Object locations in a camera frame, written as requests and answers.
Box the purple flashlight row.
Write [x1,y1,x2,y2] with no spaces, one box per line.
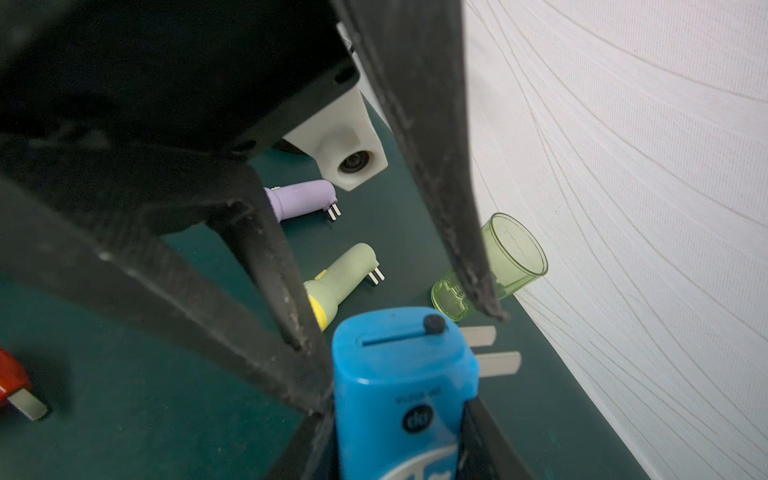
[264,180,341,223]

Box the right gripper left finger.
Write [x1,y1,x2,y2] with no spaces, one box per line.
[1,137,332,414]

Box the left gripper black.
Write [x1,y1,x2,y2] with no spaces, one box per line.
[1,1,359,156]

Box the pale green flashlight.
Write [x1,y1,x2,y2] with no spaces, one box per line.
[304,243,385,331]

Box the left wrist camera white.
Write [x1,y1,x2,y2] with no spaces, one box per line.
[275,23,388,191]

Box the red flashlight centre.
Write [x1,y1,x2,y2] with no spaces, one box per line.
[1,350,49,421]

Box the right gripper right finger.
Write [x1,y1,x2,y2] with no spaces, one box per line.
[333,1,509,320]

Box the blue flashlight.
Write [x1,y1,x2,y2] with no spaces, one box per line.
[331,307,523,480]

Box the green glass tumbler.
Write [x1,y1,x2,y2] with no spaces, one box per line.
[430,212,549,322]

